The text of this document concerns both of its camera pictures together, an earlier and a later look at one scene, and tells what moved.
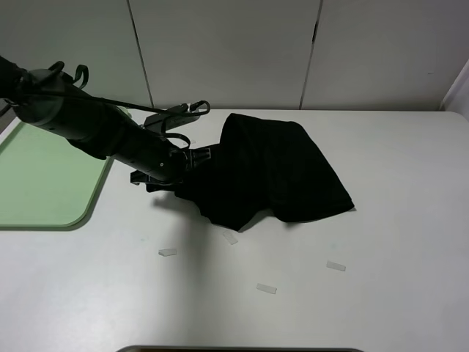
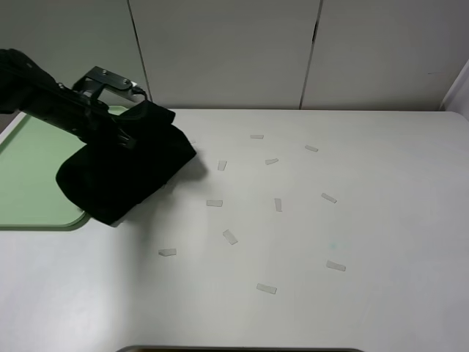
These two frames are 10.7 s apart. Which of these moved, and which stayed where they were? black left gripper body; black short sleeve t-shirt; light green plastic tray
Moved: black short sleeve t-shirt; black left gripper body
Stayed: light green plastic tray
